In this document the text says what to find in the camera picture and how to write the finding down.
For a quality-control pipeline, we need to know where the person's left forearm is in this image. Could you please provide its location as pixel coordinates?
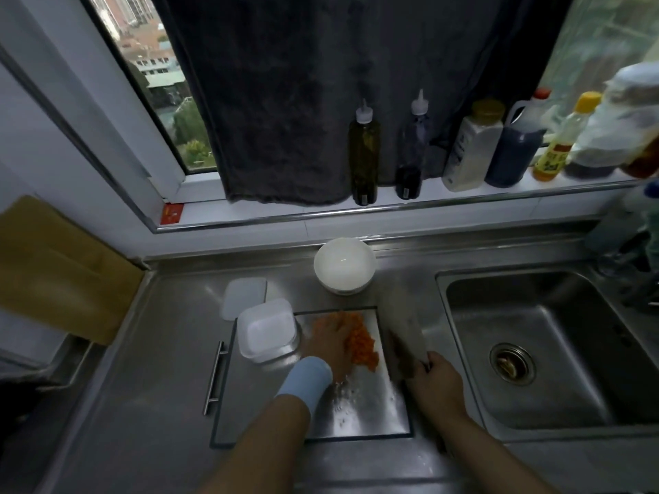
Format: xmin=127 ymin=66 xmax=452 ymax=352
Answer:
xmin=198 ymin=395 xmax=312 ymax=494

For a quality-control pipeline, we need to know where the brown wooden chopping board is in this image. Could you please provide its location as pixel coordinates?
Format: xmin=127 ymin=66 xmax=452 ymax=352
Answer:
xmin=0 ymin=195 xmax=145 ymax=347

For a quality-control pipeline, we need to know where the olive green squeeze bottle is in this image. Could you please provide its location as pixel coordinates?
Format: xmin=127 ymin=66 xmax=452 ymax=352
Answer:
xmin=348 ymin=98 xmax=383 ymax=207

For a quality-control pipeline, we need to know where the clear plastic food container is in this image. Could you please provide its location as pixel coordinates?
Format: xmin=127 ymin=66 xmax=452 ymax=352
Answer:
xmin=236 ymin=297 xmax=301 ymax=364

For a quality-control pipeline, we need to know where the person's left hand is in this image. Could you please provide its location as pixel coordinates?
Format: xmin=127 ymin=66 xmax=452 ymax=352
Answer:
xmin=303 ymin=315 xmax=357 ymax=385

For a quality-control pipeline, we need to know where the person's right hand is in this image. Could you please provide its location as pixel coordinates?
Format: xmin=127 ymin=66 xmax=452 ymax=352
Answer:
xmin=406 ymin=351 xmax=468 ymax=423

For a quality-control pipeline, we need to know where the steel cleaver knife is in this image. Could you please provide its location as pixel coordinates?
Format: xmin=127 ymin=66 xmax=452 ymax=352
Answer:
xmin=380 ymin=290 xmax=432 ymax=382

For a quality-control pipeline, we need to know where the white bottle yellow cap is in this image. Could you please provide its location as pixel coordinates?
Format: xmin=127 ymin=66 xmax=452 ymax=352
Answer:
xmin=441 ymin=98 xmax=507 ymax=193

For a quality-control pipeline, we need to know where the sink drain strainer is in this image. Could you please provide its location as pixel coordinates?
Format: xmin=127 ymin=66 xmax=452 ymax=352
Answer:
xmin=488 ymin=342 xmax=536 ymax=387

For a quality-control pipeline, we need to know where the light blue wristband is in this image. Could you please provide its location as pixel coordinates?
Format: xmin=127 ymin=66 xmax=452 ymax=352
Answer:
xmin=274 ymin=356 xmax=334 ymax=418

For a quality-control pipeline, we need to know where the white window frame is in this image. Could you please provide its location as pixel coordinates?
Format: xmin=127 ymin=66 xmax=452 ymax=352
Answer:
xmin=0 ymin=0 xmax=659 ymax=234

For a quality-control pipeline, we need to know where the pile of chopped carrot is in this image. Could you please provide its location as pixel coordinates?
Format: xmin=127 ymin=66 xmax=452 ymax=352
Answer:
xmin=312 ymin=311 xmax=382 ymax=374

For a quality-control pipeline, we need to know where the clear squeeze bottle dark liquid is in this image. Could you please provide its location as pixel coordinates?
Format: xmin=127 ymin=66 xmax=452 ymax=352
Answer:
xmin=394 ymin=89 xmax=431 ymax=201

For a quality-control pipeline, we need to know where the dark grey hanging towel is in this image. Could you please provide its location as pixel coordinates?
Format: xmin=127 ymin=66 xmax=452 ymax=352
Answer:
xmin=148 ymin=0 xmax=575 ymax=206

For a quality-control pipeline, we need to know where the yellow oil bottle yellow cap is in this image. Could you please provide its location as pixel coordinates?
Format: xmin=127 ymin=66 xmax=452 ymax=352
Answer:
xmin=532 ymin=91 xmax=602 ymax=183

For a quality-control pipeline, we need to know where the dark sauce jug red cap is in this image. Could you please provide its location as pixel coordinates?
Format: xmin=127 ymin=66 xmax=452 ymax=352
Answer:
xmin=484 ymin=87 xmax=552 ymax=189

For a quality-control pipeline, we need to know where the stainless steel sink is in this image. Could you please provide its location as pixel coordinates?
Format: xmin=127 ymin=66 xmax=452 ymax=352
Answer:
xmin=436 ymin=263 xmax=659 ymax=442

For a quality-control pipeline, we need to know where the steel cutting board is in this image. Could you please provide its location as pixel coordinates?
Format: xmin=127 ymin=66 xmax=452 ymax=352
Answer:
xmin=203 ymin=305 xmax=414 ymax=449

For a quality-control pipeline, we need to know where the white ceramic bowl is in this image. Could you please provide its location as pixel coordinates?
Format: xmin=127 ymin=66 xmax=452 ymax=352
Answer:
xmin=313 ymin=237 xmax=377 ymax=297

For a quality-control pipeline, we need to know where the amber liquid bottle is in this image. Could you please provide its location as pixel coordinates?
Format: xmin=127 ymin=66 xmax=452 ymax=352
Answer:
xmin=622 ymin=132 xmax=659 ymax=180

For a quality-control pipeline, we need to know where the person's right forearm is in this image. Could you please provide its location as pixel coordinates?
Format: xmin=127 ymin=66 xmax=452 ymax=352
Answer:
xmin=435 ymin=410 xmax=559 ymax=494

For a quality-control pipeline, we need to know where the large jar plastic wrapped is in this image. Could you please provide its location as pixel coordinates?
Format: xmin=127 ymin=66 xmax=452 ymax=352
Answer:
xmin=563 ymin=61 xmax=659 ymax=181

